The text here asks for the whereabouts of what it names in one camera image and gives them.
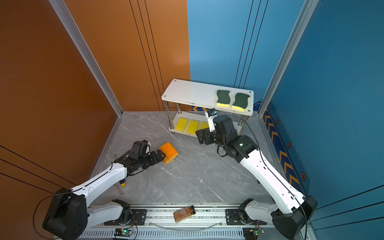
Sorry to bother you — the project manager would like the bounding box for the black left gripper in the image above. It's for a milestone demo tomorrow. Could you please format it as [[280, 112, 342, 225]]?
[[139, 149, 167, 169]]

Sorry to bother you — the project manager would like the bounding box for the orange scrub sponge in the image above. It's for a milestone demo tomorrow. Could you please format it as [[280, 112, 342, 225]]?
[[159, 142, 179, 159], [164, 158, 176, 164]]

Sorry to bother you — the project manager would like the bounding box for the large yellow coarse sponge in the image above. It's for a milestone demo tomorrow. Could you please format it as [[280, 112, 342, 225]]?
[[199, 122, 209, 130]]

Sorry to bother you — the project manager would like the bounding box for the green scouring sponge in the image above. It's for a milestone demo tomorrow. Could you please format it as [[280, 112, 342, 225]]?
[[216, 90, 231, 107], [232, 93, 250, 112]]

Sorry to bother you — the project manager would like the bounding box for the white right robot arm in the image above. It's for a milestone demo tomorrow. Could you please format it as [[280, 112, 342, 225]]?
[[196, 109, 318, 240]]

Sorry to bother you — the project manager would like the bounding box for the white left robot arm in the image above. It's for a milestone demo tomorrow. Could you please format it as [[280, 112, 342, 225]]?
[[42, 140, 166, 240]]

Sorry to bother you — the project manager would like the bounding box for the white two-tier metal shelf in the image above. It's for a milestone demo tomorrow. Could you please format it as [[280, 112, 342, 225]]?
[[162, 79, 254, 137]]

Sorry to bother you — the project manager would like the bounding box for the black screwdriver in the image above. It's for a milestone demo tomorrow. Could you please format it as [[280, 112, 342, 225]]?
[[119, 180, 126, 187]]

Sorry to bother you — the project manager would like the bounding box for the brown spice jar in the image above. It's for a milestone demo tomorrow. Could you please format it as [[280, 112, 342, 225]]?
[[173, 206, 196, 223]]

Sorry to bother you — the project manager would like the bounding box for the left green circuit board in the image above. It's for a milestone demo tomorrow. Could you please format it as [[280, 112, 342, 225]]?
[[114, 228, 135, 238]]

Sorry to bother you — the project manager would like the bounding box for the green circuit board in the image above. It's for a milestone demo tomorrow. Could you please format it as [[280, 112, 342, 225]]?
[[243, 228, 265, 240], [114, 228, 135, 238]]

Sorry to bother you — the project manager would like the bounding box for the right green circuit board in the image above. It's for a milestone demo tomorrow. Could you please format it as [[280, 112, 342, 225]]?
[[243, 228, 265, 240]]

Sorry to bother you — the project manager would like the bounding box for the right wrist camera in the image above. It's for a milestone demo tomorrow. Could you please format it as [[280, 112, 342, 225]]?
[[205, 109, 217, 132]]

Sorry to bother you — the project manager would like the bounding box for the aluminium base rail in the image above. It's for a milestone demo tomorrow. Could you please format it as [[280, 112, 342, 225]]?
[[77, 202, 319, 240]]

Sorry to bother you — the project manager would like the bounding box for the aluminium corner post right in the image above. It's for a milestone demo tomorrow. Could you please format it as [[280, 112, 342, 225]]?
[[258, 0, 319, 117]]

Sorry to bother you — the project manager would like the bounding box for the aluminium corner post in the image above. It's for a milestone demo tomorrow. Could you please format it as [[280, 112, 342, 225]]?
[[258, 0, 319, 117], [49, 0, 123, 117]]

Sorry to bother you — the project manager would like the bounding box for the aluminium corner post left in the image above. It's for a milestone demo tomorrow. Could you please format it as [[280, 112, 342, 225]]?
[[49, 0, 123, 117]]

